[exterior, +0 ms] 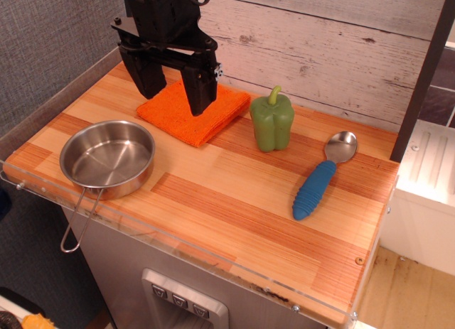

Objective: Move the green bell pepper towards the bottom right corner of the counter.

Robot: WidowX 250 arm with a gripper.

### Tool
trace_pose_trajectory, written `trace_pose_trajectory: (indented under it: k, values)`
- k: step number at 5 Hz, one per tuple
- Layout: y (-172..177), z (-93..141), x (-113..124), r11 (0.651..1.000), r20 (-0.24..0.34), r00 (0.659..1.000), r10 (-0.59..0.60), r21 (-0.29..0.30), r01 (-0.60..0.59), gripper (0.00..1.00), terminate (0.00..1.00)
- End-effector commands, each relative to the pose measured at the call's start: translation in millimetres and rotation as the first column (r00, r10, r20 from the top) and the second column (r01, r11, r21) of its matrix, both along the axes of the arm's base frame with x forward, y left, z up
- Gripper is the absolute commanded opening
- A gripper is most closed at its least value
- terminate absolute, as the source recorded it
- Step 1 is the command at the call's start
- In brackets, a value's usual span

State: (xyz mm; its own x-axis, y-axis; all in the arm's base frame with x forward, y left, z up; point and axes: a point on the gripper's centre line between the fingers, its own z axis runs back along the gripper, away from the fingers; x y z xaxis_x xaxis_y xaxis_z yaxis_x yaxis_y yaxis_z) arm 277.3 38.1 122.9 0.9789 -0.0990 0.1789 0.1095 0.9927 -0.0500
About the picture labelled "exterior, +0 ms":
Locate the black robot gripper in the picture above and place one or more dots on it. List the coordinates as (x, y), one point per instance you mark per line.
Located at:
(166, 32)

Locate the green bell pepper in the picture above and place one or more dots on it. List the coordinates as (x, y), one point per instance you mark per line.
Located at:
(272, 117)

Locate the clear acrylic counter guard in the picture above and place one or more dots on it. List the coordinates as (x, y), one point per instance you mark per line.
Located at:
(234, 219)

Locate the orange folded cloth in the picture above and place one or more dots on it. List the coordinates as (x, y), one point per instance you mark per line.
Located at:
(169, 111)

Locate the stainless steel pan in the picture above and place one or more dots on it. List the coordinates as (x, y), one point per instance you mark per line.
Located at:
(107, 160)

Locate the silver cabinet with dispenser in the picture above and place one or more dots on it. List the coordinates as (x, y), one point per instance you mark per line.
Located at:
(151, 280)

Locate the white toy sink unit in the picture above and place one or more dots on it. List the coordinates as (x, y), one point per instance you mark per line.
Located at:
(419, 223)

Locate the grey wall trim strip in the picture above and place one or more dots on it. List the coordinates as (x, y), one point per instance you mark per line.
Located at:
(56, 104)

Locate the blue handled metal spoon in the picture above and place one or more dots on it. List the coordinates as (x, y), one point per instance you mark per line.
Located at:
(341, 147)

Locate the dark right frame post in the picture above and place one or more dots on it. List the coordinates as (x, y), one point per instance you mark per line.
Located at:
(435, 50)

